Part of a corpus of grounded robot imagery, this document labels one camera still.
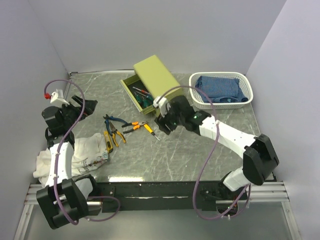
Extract blue handled pliers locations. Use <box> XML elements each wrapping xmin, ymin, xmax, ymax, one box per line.
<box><xmin>103</xmin><ymin>114</ymin><xmax>127</xmax><ymax>136</ymax></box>

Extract orange black pliers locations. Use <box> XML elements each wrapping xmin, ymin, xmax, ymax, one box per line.
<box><xmin>121</xmin><ymin>121</ymin><xmax>148</xmax><ymax>134</ymax></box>

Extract blue checkered cloth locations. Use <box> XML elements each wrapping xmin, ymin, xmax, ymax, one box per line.
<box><xmin>195</xmin><ymin>75</ymin><xmax>248</xmax><ymax>103</ymax></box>

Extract aluminium frame rail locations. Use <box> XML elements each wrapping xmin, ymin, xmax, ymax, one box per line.
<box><xmin>23</xmin><ymin>181</ymin><xmax>290</xmax><ymax>205</ymax></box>

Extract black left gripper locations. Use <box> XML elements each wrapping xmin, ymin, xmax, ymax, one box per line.
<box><xmin>57</xmin><ymin>95</ymin><xmax>97</xmax><ymax>130</ymax></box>

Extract yellow handled screwdriver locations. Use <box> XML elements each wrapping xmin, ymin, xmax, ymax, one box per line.
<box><xmin>143</xmin><ymin>123</ymin><xmax>160</xmax><ymax>141</ymax></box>

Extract small green screwdriver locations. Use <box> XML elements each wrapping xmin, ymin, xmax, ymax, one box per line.
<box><xmin>137</xmin><ymin>96</ymin><xmax>150</xmax><ymax>109</ymax></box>

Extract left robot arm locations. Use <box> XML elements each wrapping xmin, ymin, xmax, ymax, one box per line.
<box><xmin>36</xmin><ymin>95</ymin><xmax>100</xmax><ymax>230</ymax></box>

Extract green stubby screwdriver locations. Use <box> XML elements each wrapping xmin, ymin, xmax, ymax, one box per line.
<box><xmin>134</xmin><ymin>92</ymin><xmax>148</xmax><ymax>109</ymax></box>

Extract long green screwdriver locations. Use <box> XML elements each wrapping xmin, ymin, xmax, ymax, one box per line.
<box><xmin>140</xmin><ymin>93</ymin><xmax>154</xmax><ymax>102</ymax></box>

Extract yellow black pliers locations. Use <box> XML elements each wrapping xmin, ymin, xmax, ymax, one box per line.
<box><xmin>109</xmin><ymin>122</ymin><xmax>127</xmax><ymax>147</ymax></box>

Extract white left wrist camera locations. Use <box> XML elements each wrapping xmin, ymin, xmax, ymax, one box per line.
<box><xmin>44</xmin><ymin>89</ymin><xmax>69</xmax><ymax>107</ymax></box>

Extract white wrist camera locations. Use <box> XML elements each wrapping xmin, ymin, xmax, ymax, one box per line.
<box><xmin>153</xmin><ymin>96</ymin><xmax>171</xmax><ymax>118</ymax></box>
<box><xmin>44</xmin><ymin>89</ymin><xmax>69</xmax><ymax>107</ymax></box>

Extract white plastic basket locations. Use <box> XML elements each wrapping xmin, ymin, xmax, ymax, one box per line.
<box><xmin>189</xmin><ymin>72</ymin><xmax>254</xmax><ymax>110</ymax></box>

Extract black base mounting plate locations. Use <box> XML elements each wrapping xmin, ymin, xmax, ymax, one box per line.
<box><xmin>87</xmin><ymin>180</ymin><xmax>244</xmax><ymax>213</ymax></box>

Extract green metal drawer cabinet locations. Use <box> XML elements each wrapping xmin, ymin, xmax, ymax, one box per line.
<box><xmin>120</xmin><ymin>55</ymin><xmax>184</xmax><ymax>115</ymax></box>

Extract yellow utility knife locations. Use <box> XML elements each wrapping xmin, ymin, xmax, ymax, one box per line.
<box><xmin>103</xmin><ymin>130</ymin><xmax>114</xmax><ymax>154</ymax></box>

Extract white cloth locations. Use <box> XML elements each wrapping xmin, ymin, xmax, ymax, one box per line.
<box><xmin>33</xmin><ymin>133</ymin><xmax>109</xmax><ymax>186</ymax></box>

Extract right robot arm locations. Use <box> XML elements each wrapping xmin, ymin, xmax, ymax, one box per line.
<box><xmin>153</xmin><ymin>96</ymin><xmax>279</xmax><ymax>200</ymax></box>

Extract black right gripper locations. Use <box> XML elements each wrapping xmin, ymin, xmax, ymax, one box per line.
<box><xmin>154</xmin><ymin>103</ymin><xmax>184</xmax><ymax>136</ymax></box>

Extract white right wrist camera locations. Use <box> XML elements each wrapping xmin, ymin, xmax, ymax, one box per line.
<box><xmin>153</xmin><ymin>96</ymin><xmax>171</xmax><ymax>118</ymax></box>

